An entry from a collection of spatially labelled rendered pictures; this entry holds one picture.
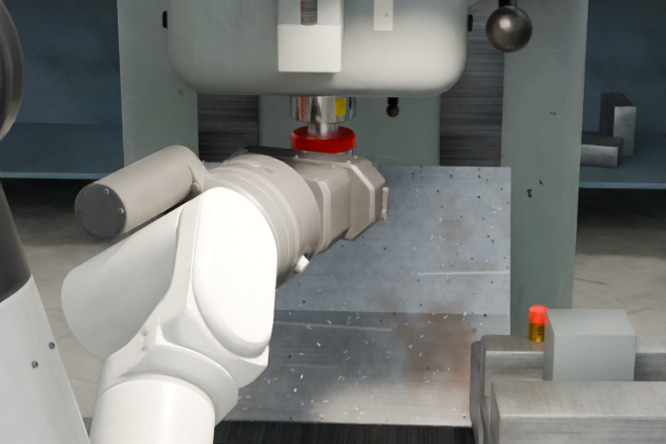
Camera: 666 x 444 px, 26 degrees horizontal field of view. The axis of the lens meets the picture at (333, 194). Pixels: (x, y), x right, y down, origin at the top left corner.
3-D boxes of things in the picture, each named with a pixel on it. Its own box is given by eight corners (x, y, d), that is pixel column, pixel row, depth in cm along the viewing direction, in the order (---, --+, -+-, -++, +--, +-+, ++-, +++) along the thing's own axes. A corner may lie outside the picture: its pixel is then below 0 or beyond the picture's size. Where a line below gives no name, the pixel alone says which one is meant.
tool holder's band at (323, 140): (368, 148, 104) (368, 134, 104) (311, 157, 102) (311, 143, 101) (334, 134, 108) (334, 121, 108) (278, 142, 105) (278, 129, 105)
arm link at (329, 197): (390, 134, 99) (323, 176, 88) (388, 266, 102) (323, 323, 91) (225, 117, 104) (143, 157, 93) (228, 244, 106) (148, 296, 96)
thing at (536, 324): (549, 342, 113) (551, 312, 112) (528, 342, 113) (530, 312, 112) (547, 334, 114) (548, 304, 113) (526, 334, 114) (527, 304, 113)
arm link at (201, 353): (284, 223, 86) (274, 406, 77) (175, 283, 91) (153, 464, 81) (212, 162, 83) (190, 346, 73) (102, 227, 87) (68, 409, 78)
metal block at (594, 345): (631, 409, 107) (636, 334, 105) (550, 409, 107) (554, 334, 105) (619, 381, 112) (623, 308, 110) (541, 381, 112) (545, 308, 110)
